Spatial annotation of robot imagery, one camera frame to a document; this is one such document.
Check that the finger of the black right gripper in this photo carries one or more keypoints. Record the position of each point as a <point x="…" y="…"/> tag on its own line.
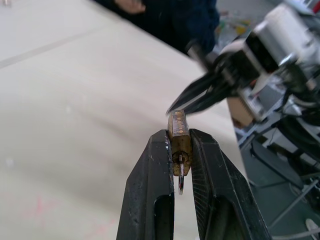
<point x="192" y="88"/>
<point x="207" y="98"/>

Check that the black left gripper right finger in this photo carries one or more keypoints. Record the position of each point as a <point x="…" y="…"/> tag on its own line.
<point x="220" y="190"/>

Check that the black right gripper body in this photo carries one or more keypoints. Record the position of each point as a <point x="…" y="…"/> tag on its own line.
<point x="232" y="71"/>

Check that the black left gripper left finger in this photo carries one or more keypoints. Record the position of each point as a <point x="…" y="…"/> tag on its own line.
<point x="145" y="190"/>

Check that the silver padlock key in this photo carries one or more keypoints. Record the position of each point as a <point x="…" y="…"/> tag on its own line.
<point x="181" y="182"/>

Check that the brass padlock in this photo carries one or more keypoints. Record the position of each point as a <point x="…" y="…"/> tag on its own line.
<point x="179" y="130"/>

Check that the person's bare hand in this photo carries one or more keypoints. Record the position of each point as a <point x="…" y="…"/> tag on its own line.
<point x="132" y="6"/>

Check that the brown cardboard box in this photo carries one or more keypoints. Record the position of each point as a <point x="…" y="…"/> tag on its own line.
<point x="238" y="112"/>

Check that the person in dark blue jacket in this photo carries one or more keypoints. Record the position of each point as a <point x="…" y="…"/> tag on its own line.
<point x="175" y="22"/>

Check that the white shoe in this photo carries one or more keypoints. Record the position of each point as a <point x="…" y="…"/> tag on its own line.
<point x="313" y="226"/>

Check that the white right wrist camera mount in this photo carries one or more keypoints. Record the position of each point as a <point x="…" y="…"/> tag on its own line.
<point x="231" y="47"/>

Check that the grey metal frame leg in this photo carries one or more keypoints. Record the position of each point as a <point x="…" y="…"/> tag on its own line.
<point x="260" y="135"/>

